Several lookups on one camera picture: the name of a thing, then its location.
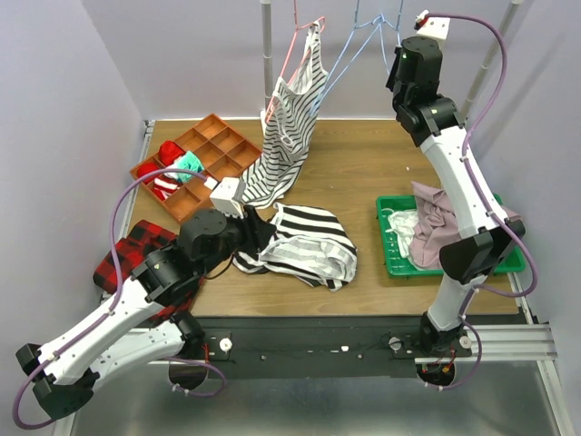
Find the red sock ball upper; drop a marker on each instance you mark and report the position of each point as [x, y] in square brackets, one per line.
[169, 152]

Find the green plastic bin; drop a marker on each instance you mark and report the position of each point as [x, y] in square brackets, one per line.
[399, 265]

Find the right rack pole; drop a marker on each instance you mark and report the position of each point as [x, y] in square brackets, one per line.
[511, 12]

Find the red white striped sock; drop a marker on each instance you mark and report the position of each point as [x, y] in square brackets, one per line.
[163, 188]

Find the red black plaid shirt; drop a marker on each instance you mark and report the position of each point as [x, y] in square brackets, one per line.
[131, 254]

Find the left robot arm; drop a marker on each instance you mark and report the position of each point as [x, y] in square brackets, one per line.
[141, 322]

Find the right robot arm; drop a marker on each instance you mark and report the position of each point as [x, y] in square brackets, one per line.
[487, 233]

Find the white garment in bin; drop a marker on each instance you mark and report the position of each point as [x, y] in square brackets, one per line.
[403, 224]

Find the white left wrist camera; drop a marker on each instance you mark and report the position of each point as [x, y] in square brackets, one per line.
[226, 197]

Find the mauve garment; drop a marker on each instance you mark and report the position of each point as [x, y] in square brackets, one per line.
[436, 228]

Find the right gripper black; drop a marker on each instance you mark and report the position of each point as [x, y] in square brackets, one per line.
[389, 82]

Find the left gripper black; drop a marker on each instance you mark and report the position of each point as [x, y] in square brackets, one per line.
[253, 227]

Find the wide-striped black white tank top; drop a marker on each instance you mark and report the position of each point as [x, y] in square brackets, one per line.
[309, 244]

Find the brown compartment tray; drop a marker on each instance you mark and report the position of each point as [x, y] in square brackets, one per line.
[181, 172]

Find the teal white sock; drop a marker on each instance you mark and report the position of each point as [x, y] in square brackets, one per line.
[189, 161]

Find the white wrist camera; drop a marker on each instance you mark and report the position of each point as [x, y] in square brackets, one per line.
[226, 197]
[432, 27]

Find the rack pole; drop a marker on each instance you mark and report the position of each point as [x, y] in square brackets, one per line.
[266, 54]
[511, 12]

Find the thin-striped tank top hanging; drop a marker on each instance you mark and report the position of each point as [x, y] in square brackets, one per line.
[288, 131]

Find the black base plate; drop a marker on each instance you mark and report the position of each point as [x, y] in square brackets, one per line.
[320, 347]

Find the red sock ball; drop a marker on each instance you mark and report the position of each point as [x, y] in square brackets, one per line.
[169, 152]
[147, 168]

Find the light blue wire hanger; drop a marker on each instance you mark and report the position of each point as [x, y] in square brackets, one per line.
[390, 30]

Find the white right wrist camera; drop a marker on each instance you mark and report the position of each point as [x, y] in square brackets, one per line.
[432, 27]

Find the red sock ball lower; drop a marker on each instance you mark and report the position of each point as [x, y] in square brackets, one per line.
[147, 168]

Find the left rack pole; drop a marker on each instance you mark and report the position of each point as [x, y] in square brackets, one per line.
[266, 54]

